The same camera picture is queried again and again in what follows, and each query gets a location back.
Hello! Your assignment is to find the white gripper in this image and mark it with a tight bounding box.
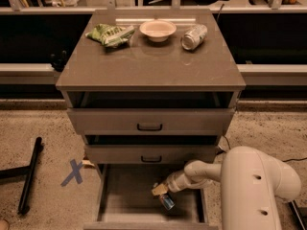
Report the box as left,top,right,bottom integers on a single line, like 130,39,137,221
152,170,190,196

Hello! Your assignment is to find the blue silver redbull can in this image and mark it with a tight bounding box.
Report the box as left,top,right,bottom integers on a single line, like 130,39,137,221
158,194,175,210

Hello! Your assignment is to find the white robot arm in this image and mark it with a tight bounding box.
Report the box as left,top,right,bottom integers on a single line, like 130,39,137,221
152,147,301,230

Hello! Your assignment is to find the bottom drawer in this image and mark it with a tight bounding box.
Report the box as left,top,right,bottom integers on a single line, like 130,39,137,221
83,164,219,230

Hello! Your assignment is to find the drawer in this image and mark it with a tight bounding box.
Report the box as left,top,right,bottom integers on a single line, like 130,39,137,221
84,135,218,164
83,164,219,230
66,91,239,136

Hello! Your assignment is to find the middle drawer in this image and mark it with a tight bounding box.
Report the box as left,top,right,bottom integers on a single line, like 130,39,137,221
84,135,218,164

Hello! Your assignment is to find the grey drawer cabinet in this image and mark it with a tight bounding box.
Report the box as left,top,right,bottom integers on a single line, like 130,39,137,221
56,9,247,177

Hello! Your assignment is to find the top drawer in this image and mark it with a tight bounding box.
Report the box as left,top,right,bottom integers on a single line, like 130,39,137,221
66,91,239,136

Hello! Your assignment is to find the silver green soda can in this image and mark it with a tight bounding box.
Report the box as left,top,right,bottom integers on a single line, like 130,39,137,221
181,24,208,51

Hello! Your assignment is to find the blue tape cross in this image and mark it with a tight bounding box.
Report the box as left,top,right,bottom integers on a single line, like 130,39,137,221
60,159,83,187

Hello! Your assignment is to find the black stand leg left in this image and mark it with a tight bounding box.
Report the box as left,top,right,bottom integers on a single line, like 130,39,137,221
0,137,44,216

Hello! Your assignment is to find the black stand leg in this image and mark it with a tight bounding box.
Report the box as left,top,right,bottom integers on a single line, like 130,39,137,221
0,137,44,216
289,201,307,230

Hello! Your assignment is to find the black stand leg right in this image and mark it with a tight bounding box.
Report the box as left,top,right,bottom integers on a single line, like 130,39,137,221
289,201,307,230

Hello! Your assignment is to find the white paper bowl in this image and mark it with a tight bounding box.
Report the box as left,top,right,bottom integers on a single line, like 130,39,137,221
139,20,177,42

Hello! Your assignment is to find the green chip bag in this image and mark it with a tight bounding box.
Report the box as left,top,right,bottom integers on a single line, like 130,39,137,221
85,24,135,48

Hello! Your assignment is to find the black clamp on ledge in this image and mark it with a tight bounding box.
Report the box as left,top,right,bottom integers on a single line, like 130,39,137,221
50,51,68,72

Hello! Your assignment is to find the black cable on floor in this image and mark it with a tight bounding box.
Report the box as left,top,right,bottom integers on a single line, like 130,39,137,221
217,135,307,163

